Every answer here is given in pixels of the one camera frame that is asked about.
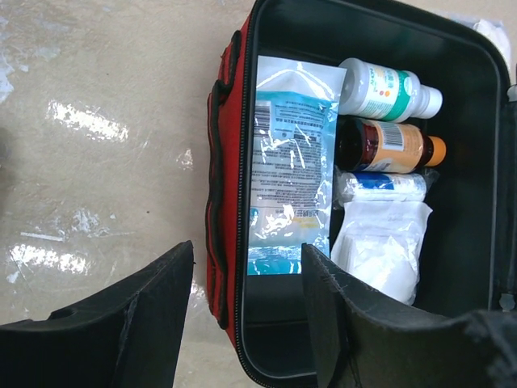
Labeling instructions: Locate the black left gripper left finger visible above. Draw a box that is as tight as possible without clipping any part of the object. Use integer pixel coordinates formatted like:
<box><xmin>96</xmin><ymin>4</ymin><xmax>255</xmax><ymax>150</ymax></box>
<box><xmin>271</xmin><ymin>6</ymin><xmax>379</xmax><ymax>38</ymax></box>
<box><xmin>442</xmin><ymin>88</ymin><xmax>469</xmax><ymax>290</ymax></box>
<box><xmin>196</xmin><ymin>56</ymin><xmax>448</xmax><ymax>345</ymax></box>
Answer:
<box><xmin>1</xmin><ymin>241</ymin><xmax>194</xmax><ymax>387</ymax></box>

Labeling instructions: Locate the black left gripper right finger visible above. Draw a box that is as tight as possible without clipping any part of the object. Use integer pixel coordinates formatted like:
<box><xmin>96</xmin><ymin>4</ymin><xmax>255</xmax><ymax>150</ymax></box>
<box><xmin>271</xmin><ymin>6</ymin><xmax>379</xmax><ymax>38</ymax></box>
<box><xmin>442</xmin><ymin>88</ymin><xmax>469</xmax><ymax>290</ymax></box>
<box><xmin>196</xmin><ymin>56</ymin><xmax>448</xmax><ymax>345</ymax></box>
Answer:
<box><xmin>301</xmin><ymin>244</ymin><xmax>516</xmax><ymax>387</ymax></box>

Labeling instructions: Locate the white gauze pad packet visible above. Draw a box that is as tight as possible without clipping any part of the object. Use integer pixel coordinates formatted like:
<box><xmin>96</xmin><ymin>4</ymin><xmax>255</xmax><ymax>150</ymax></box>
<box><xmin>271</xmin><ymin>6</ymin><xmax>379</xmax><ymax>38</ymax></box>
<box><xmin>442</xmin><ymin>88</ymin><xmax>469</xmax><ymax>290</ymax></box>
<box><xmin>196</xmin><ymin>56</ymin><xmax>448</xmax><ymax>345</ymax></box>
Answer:
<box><xmin>330</xmin><ymin>201</ymin><xmax>432</xmax><ymax>306</ymax></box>

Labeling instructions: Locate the red medicine kit case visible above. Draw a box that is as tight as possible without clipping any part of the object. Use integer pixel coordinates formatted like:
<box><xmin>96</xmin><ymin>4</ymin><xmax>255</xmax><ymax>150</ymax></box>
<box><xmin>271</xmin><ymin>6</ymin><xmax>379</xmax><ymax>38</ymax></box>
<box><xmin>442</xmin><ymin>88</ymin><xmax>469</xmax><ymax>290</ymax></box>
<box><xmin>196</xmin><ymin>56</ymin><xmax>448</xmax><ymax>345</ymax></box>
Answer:
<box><xmin>205</xmin><ymin>1</ymin><xmax>516</xmax><ymax>387</ymax></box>

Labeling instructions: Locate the white bandage roll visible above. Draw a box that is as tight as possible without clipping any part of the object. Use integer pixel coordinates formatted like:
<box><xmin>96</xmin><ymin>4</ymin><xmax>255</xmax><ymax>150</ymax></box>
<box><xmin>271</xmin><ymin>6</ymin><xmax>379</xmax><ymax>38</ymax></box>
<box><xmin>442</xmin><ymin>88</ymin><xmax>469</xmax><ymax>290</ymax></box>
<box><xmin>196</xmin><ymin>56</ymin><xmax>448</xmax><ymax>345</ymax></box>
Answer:
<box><xmin>334</xmin><ymin>168</ymin><xmax>439</xmax><ymax>205</ymax></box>

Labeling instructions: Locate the amber bottle orange cap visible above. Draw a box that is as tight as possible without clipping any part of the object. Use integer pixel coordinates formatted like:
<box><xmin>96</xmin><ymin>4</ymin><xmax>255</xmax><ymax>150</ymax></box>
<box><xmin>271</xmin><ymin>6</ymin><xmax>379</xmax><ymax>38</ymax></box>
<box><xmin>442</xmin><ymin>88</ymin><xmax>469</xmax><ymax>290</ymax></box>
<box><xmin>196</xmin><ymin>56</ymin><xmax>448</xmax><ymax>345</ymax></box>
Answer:
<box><xmin>334</xmin><ymin>117</ymin><xmax>447</xmax><ymax>174</ymax></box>

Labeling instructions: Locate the blue mask package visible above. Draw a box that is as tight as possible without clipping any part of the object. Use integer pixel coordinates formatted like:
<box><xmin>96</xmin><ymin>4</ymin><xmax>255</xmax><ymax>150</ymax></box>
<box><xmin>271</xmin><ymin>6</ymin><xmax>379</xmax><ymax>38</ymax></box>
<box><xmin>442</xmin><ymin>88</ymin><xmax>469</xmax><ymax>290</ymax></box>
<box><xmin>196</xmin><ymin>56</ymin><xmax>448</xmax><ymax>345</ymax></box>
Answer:
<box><xmin>247</xmin><ymin>56</ymin><xmax>346</xmax><ymax>276</ymax></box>

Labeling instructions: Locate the white medicine bottle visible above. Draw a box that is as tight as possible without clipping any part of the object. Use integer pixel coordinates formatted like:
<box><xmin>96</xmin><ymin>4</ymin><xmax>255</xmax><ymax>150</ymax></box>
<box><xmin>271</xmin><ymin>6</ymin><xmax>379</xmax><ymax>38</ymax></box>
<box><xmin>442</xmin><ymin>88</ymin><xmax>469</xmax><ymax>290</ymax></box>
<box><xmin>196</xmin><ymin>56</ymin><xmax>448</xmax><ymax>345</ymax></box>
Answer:
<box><xmin>338</xmin><ymin>57</ymin><xmax>443</xmax><ymax>123</ymax></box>

